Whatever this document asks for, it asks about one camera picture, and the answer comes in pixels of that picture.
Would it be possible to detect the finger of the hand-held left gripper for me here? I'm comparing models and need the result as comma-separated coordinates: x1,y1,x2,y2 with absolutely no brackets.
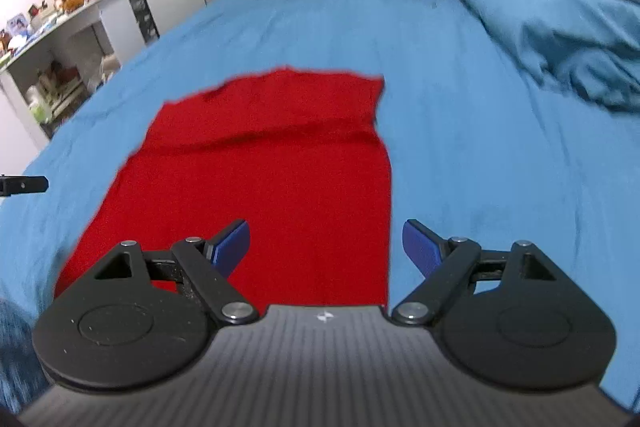
0,175,50,197

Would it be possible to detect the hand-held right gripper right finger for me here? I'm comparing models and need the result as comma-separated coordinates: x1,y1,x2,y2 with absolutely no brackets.
390,219,577,328

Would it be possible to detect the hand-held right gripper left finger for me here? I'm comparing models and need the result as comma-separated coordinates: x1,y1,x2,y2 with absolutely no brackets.
75,219,260,327

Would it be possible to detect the red cloth garment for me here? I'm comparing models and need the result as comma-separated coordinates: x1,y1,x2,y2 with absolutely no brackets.
54,65,394,308

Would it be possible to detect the bed with blue sheet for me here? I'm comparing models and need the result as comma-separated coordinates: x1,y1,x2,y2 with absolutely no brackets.
0,0,640,414

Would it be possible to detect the blurred blue denim cloth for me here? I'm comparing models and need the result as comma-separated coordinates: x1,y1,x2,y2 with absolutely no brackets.
0,299,38,410

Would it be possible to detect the white shelf unit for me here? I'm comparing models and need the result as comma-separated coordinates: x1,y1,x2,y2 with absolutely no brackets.
0,0,147,142

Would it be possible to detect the crumpled blue duvet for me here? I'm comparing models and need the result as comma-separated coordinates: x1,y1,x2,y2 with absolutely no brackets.
444,0,640,114

